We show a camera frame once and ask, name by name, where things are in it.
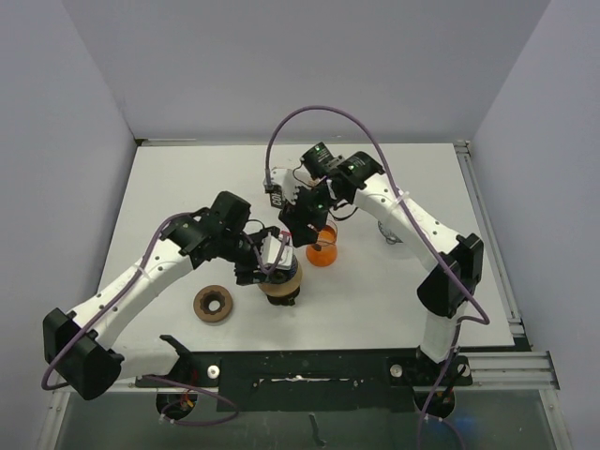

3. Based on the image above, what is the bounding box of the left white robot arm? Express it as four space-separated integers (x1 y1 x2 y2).
41 191 292 400

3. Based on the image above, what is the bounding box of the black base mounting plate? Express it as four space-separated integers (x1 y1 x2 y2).
135 349 473 413

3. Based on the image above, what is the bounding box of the orange glass carafe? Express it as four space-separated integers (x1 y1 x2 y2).
306 224 338 267

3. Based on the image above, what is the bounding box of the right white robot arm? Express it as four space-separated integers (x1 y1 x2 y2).
264 143 484 383

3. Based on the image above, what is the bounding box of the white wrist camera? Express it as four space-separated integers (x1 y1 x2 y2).
263 168 298 204
260 232 293 274

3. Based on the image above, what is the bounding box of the light wooden ring holder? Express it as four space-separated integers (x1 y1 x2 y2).
258 266 303 296

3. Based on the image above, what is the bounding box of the grey glass dripper cone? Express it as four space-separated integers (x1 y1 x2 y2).
378 221 403 245

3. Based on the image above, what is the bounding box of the dark green glass dripper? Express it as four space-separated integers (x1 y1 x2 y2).
266 289 300 307

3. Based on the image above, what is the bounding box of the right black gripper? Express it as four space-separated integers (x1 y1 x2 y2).
279 178 343 247

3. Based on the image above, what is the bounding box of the dark wooden ring holder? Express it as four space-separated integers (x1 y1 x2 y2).
193 285 233 324

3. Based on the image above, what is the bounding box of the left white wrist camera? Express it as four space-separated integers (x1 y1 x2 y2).
260 232 293 274

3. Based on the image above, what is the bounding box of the orange coffee filter box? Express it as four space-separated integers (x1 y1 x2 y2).
268 191 287 210

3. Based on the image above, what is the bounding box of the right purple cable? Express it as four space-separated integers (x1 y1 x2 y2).
264 105 491 450

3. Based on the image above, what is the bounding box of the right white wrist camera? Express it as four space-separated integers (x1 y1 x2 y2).
263 168 298 204

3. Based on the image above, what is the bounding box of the blue glass dripper cone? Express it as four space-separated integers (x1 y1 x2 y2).
267 256 299 285

